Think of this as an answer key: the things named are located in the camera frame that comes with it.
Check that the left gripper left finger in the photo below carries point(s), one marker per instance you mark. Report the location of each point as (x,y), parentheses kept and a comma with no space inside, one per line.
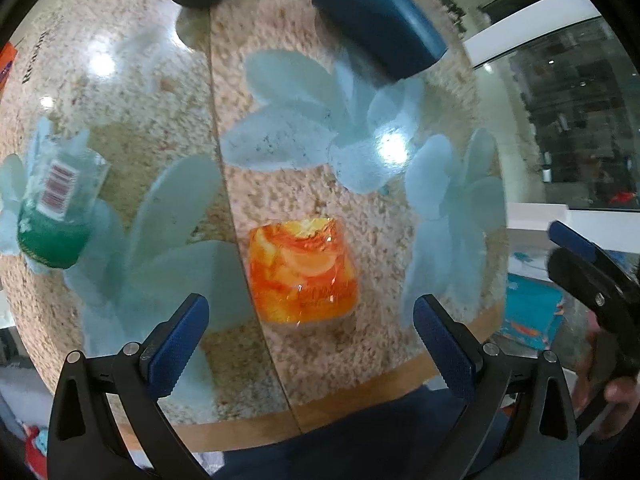
(84,440)

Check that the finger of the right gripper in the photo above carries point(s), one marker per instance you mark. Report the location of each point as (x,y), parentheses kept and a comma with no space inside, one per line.
(601,286)
(564,236)

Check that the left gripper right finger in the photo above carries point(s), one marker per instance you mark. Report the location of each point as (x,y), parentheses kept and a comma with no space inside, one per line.
(517,421)

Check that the orange glass cup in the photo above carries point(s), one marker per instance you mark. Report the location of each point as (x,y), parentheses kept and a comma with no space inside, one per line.
(301,271)

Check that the green clear glass cup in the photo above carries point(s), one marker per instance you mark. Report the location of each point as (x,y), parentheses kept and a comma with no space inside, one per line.
(53,225)

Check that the dark blue cup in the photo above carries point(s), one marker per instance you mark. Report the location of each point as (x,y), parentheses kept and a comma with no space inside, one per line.
(394,33)

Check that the person's right hand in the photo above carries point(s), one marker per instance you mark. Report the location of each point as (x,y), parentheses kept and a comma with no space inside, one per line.
(621,394)

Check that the orange paper bag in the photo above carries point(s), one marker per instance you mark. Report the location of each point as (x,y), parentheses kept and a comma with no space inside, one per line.
(7,58)

